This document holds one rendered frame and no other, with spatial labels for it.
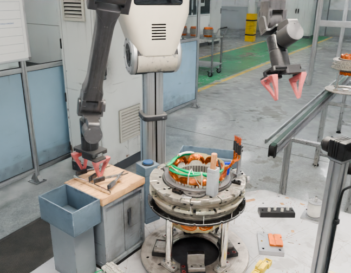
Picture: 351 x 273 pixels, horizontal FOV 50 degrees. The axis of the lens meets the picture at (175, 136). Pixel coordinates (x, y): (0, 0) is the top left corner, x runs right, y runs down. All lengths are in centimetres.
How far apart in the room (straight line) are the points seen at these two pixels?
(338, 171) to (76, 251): 82
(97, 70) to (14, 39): 227
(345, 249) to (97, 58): 113
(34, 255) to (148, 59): 173
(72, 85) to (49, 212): 242
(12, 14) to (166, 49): 201
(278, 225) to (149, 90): 78
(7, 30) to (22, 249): 167
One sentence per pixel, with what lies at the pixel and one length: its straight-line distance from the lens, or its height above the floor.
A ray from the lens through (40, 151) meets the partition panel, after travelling 375.
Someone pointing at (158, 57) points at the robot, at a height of 143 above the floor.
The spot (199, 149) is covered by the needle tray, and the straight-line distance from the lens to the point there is 161.
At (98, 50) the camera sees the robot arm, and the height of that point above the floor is 152.
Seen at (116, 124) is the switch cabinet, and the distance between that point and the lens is 362.
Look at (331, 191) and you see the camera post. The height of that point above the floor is 128.
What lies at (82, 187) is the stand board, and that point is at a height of 107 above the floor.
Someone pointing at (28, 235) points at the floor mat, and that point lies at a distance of 303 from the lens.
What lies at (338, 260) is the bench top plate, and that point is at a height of 78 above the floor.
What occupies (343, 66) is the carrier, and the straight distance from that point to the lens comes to 396.
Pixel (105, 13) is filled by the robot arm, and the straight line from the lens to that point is 105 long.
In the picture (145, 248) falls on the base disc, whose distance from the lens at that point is 144.
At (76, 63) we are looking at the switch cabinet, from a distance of 351.
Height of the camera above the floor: 167
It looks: 21 degrees down
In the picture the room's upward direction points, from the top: 1 degrees clockwise
